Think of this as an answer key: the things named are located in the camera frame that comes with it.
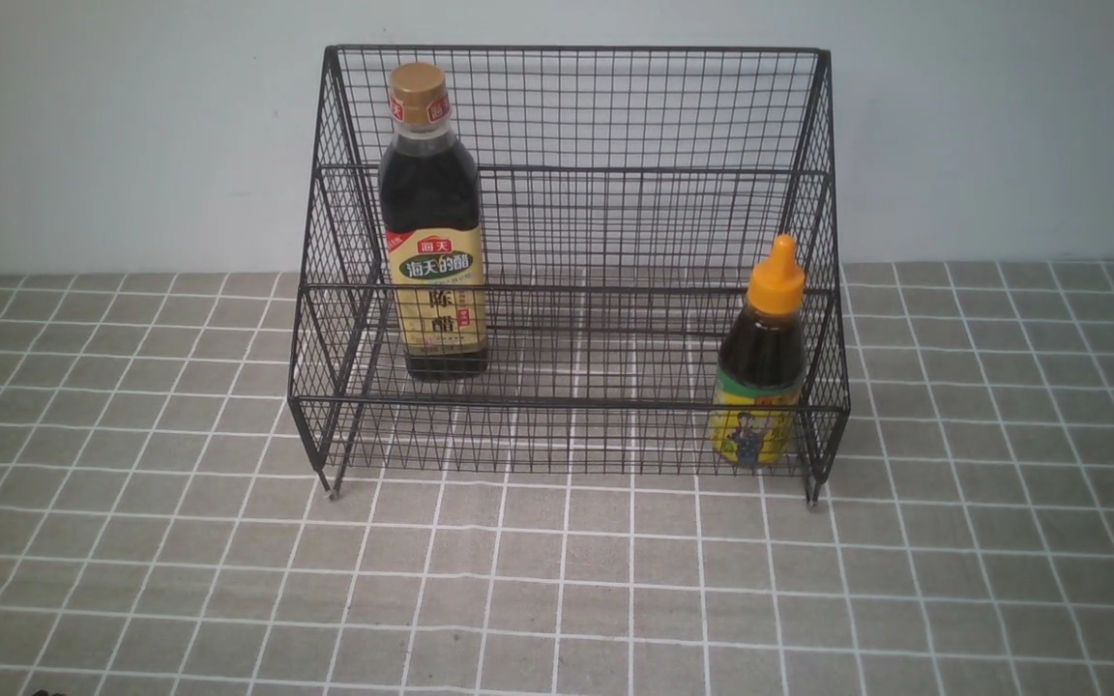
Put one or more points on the dark vinegar bottle yellow label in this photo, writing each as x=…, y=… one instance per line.
x=429, y=191

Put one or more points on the black wire mesh shelf rack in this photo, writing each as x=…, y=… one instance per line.
x=627, y=193

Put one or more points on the grey grid-pattern tablecloth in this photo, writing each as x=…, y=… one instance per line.
x=161, y=532

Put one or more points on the small orange-capped sauce bottle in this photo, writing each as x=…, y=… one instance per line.
x=761, y=363

